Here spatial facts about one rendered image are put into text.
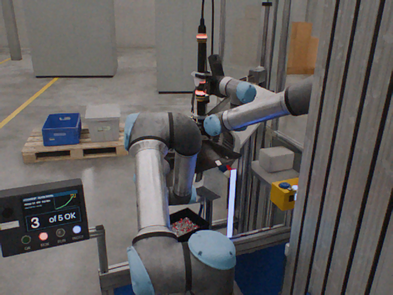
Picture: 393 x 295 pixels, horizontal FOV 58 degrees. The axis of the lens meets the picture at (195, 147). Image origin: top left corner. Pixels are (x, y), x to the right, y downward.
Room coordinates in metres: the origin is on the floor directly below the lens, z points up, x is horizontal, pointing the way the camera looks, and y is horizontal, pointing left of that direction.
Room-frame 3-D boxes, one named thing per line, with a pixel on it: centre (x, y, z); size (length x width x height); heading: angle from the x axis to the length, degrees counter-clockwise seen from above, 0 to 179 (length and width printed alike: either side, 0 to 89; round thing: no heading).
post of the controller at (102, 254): (1.05, 0.34, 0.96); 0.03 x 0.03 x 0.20; 22
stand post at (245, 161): (1.84, -0.28, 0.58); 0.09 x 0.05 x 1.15; 22
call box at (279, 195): (1.37, -0.43, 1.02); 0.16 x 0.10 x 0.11; 112
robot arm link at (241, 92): (1.35, -0.17, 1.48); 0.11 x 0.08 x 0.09; 32
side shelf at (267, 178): (1.90, -0.48, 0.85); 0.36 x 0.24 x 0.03; 22
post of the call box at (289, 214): (1.37, -0.43, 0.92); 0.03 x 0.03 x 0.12; 22
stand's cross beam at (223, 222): (1.80, -0.17, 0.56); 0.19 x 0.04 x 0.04; 112
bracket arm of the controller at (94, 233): (1.02, 0.43, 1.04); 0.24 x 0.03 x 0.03; 112
